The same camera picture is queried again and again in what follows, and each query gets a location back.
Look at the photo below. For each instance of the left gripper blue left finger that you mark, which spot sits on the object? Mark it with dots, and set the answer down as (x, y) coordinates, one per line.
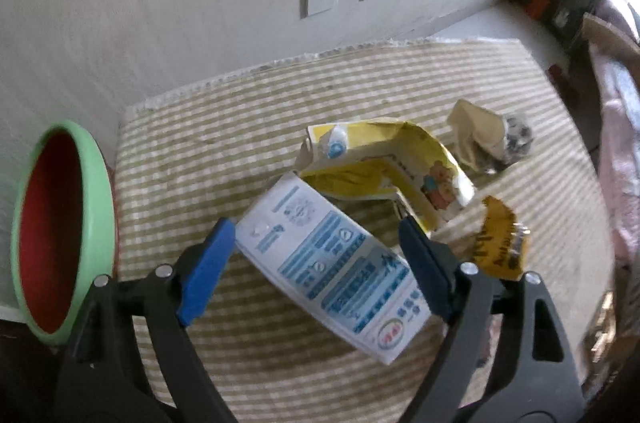
(199, 269)

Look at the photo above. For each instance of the bed with plaid sheet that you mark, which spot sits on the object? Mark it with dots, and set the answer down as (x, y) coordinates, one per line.
(619, 139)

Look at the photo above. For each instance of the beige silver wrapper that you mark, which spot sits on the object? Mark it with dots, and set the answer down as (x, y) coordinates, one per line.
(488, 142)

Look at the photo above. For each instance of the brown plush toy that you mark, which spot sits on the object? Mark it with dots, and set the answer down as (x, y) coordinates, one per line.
(611, 41)

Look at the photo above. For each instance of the yellow crushed carton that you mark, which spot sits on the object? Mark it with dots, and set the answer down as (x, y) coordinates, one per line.
(385, 159)

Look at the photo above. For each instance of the red bin with green rim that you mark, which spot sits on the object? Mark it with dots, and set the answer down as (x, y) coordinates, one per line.
(64, 230)

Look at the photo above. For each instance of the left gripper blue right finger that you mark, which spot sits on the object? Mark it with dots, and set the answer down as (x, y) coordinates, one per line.
(433, 265)

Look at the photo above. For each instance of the red slippers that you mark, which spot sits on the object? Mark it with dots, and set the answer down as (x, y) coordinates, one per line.
(561, 82)

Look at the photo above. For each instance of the blue white milk carton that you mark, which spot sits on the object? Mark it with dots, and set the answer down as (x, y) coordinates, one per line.
(333, 268)

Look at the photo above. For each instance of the small yellow gold wrapper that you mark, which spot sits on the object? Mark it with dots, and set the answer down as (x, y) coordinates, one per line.
(501, 246)

